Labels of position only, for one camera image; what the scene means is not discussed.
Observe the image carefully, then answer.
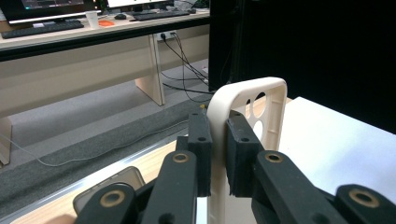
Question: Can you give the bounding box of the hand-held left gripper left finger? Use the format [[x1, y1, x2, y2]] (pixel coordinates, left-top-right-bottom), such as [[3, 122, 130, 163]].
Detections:
[[186, 111, 214, 198]]

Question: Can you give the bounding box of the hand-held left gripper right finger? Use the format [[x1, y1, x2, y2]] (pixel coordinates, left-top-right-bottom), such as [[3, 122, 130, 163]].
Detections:
[[225, 109, 266, 199]]

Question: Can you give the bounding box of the white plastic storage bin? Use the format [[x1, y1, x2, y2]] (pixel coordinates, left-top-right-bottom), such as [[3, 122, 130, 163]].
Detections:
[[195, 196, 208, 224]]

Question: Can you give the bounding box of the small wooden tray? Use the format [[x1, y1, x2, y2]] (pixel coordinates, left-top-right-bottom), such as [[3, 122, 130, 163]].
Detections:
[[205, 77, 288, 224]]

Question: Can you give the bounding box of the grey transparent phone case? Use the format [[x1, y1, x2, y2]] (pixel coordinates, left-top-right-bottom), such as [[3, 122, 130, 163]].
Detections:
[[73, 165, 147, 216]]

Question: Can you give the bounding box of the white power socket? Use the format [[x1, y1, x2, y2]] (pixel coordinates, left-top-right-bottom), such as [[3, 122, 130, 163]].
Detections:
[[156, 30, 177, 42]]

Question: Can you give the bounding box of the black curtain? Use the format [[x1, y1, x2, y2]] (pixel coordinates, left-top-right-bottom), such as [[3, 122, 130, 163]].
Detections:
[[207, 0, 396, 135]]

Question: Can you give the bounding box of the black keyboard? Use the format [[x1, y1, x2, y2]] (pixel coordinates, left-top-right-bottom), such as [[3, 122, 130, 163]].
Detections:
[[132, 9, 191, 22], [1, 20, 85, 40]]

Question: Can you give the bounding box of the long light wooden desk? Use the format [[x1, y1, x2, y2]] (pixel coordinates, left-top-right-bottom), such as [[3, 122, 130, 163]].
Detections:
[[0, 8, 211, 166]]

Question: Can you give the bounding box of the bright white monitor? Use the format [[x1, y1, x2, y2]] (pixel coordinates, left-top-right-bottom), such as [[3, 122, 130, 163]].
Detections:
[[106, 0, 176, 10]]

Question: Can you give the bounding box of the white paper cup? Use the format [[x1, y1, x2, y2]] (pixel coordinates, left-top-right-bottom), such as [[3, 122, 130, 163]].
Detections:
[[84, 10, 100, 30]]

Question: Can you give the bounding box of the wide dark monitor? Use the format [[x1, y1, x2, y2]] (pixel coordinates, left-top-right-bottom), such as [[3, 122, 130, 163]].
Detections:
[[0, 0, 105, 25]]

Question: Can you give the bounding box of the bundle of black cables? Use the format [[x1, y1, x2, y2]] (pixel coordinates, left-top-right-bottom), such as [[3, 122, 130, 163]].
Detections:
[[159, 32, 217, 105]]

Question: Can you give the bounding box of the thin white cable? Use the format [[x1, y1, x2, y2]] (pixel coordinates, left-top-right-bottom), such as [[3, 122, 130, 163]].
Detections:
[[0, 119, 191, 168]]

